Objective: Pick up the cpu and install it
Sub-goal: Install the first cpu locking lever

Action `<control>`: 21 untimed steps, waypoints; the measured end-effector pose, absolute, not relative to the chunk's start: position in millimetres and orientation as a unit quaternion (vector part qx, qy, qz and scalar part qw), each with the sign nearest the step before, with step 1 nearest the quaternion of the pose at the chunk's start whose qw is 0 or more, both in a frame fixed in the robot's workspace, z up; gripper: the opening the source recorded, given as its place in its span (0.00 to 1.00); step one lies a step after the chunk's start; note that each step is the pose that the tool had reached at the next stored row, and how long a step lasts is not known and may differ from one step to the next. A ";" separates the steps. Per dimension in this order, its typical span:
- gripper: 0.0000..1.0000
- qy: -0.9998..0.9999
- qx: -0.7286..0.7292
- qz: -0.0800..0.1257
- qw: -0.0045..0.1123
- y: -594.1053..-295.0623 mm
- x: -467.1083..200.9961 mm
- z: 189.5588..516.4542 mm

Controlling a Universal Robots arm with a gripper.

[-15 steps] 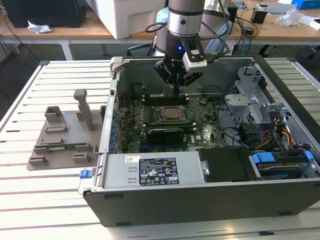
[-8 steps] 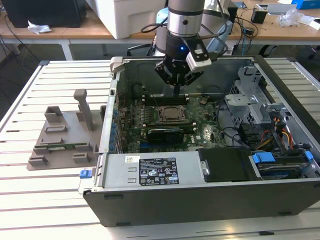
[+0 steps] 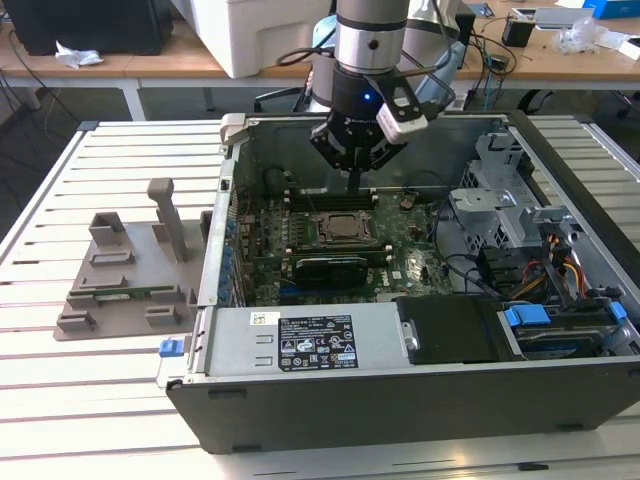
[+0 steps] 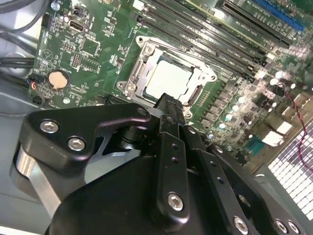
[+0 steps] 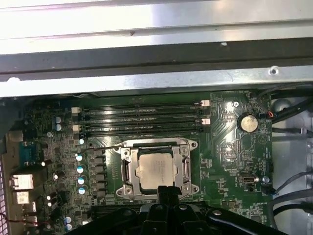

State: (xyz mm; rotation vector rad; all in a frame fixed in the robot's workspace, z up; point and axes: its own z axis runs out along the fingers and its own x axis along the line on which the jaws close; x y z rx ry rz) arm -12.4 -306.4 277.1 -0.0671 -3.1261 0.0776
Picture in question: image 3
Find black cable connector block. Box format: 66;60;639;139
477;247;526;301

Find hard disk in blue carrier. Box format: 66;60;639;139
499;299;629;362

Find crumpled white paper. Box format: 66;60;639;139
53;39;105;70

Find grey metal drive cage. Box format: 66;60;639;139
447;130;584;261

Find yellow orange power wires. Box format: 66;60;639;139
517;232;589;301

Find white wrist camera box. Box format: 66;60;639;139
363;73;431;142

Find CPU socket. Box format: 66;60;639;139
315;209;377;247

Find green RAM stick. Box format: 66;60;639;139
94;285;176;302

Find black drive bay cover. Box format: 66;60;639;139
394;295;521;365

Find black and grey PC case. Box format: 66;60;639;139
157;109;640;456

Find clear plastic bag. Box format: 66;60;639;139
552;17;614;55

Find black computer tower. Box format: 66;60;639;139
7;0;175;57

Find wooden desk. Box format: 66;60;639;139
0;19;236;121
452;0;640;94

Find grey plastic case latch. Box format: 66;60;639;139
219;113;250;147

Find green motherboard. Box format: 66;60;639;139
234;187;454;307

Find grey parts rack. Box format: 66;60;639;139
55;177;216;344

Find white printer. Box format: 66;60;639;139
192;0;339;80

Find blue cardboard box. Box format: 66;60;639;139
591;0;640;21

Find silver power supply unit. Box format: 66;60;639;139
207;302;419;376

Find black speaker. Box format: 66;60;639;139
455;9;477;47

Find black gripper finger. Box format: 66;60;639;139
309;119;356;194
354;141;410;194

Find small black box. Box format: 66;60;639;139
501;14;537;49

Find black graphics card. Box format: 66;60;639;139
292;255;370;290

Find grey flat box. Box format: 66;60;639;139
532;3;597;32

